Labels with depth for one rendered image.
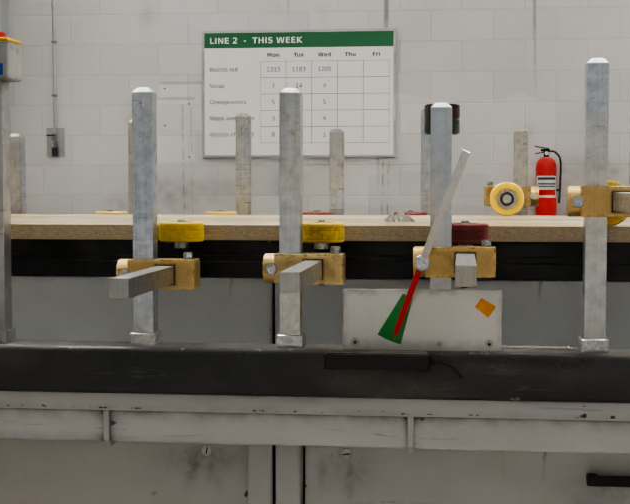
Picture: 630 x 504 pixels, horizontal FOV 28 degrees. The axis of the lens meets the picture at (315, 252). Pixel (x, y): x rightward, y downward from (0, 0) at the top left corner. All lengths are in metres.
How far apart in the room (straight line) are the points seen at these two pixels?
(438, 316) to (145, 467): 0.70
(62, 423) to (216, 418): 0.27
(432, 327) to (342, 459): 0.42
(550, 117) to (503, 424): 7.21
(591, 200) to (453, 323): 0.30
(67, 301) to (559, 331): 0.91
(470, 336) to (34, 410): 0.77
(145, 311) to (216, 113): 7.29
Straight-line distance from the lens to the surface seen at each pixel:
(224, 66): 9.41
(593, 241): 2.08
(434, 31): 9.29
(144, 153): 2.13
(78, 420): 2.23
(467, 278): 1.75
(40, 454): 2.50
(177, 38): 9.52
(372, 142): 9.23
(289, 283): 1.79
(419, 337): 2.07
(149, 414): 2.19
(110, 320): 2.39
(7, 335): 2.22
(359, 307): 2.07
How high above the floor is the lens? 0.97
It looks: 3 degrees down
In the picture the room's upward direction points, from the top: straight up
